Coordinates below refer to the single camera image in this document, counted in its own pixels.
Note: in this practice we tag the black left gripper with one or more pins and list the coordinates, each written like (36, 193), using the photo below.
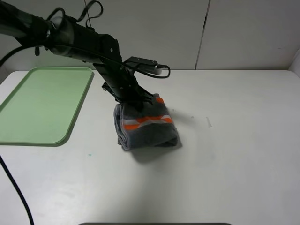
(131, 94)

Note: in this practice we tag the grey towel with orange pattern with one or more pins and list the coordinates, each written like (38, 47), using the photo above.
(150, 127)

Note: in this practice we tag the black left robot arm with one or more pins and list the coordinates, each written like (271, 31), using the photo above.
(63, 36)

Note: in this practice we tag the light green plastic tray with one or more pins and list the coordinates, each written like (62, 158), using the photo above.
(42, 108)

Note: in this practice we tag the clear tape strip right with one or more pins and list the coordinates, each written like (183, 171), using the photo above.
(208, 121)

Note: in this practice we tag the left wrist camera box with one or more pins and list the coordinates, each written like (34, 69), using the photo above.
(144, 65)

